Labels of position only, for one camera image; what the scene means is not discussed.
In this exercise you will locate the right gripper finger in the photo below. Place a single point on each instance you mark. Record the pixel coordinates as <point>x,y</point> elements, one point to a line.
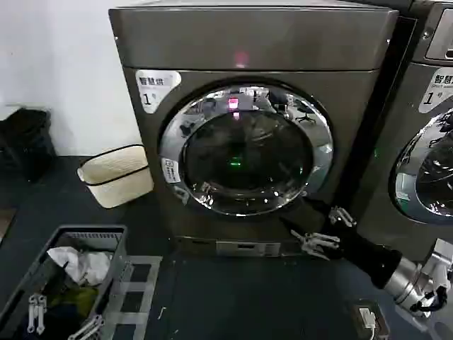
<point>318,212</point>
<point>311,239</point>

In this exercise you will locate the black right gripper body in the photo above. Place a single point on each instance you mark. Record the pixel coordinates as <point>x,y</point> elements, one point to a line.
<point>368,253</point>

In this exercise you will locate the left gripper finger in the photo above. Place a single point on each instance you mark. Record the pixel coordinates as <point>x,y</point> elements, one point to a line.
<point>36,313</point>
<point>88,327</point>

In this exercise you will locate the round glass dryer door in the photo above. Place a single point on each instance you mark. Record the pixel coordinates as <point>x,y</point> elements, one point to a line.
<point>247,148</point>

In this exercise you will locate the green garment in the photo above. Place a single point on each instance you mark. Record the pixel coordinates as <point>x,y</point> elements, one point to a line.
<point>79,295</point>

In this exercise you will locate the white crumpled garment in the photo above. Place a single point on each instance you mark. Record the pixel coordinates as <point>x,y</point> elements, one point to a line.
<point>83,263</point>

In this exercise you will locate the floor socket box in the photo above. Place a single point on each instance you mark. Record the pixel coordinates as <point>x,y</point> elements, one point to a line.
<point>369,318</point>

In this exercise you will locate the grey plastic laundry basket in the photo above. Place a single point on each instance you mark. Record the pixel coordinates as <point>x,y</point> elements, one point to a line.
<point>117,244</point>

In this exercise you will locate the round glass door chrome rim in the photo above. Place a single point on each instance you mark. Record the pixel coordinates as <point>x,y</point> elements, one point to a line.
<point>424,177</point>

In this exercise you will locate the grey dryer with control panel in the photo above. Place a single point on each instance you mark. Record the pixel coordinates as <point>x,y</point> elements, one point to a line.
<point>396,148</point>

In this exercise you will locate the cream fabric storage bag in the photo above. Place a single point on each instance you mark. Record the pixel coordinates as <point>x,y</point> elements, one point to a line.
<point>118,178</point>

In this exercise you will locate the small white door sticker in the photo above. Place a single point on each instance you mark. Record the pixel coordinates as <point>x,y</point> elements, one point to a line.
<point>171,170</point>

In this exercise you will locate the black waste bin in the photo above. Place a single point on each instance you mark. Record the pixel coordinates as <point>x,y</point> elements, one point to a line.
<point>24,141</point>

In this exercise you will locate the white dryer label sticker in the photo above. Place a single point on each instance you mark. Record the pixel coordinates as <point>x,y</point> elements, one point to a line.
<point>439,88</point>
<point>155,90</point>

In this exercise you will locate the grey front-load dryer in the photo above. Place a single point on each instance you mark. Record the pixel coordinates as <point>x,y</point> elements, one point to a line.
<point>255,46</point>

